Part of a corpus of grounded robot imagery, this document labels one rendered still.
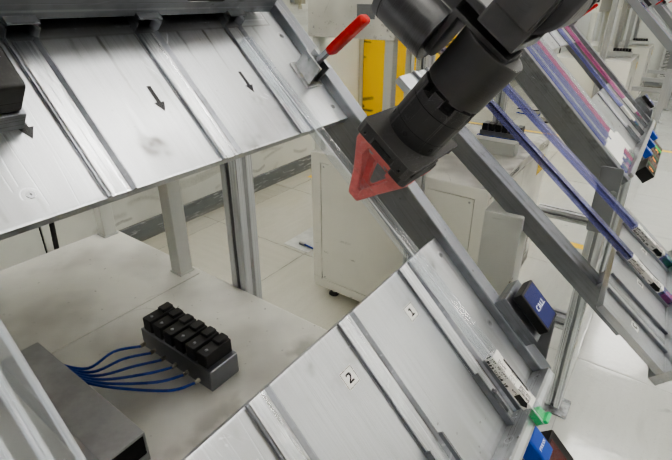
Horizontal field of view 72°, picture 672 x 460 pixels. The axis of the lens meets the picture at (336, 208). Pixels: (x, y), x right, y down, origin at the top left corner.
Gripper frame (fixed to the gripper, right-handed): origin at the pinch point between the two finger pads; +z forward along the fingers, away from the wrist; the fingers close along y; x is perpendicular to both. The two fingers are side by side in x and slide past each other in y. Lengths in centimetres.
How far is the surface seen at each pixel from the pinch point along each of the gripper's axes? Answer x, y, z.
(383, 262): 8, -85, 79
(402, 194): 2.7, -8.0, 1.9
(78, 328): -16, 14, 53
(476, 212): 14, -85, 39
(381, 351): 13.4, 10.0, 2.5
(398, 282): 10.0, 2.3, 2.5
